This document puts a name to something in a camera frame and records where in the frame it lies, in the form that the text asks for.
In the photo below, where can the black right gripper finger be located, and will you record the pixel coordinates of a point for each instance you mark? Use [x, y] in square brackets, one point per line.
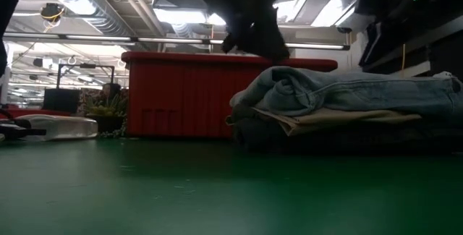
[372, 45]

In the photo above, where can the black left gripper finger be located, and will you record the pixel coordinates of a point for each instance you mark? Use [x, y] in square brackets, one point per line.
[271, 39]
[238, 36]

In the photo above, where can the light blue garment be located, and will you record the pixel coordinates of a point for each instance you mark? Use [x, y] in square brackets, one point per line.
[343, 90]

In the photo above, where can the beige garment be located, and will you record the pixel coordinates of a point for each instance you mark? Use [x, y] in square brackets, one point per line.
[325, 121]

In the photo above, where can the dark blue denim jeans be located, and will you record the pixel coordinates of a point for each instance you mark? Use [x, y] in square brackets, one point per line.
[260, 139]

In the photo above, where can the dark green shirt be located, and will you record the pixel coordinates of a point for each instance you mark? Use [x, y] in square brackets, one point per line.
[434, 128]

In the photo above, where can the red plastic laundry bin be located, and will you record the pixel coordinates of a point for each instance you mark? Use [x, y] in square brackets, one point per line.
[181, 97]

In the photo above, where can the long strip ceiling light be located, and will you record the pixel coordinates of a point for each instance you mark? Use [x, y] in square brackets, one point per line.
[126, 39]

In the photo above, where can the person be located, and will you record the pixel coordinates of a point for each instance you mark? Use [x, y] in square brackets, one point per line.
[110, 92]

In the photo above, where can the small potted succulent plant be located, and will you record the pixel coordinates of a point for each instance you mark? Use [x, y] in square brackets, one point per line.
[108, 114]

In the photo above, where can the green table mat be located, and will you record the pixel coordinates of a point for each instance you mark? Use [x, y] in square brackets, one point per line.
[217, 191]

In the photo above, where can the black monitor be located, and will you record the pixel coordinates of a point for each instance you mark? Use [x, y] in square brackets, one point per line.
[61, 100]

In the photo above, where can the white box with orange label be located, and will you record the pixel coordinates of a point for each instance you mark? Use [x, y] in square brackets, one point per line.
[61, 126]

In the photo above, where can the red low counter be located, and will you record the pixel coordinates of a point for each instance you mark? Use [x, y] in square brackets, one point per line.
[29, 113]

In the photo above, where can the black metal rack frame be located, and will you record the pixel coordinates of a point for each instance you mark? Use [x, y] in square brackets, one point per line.
[87, 67]

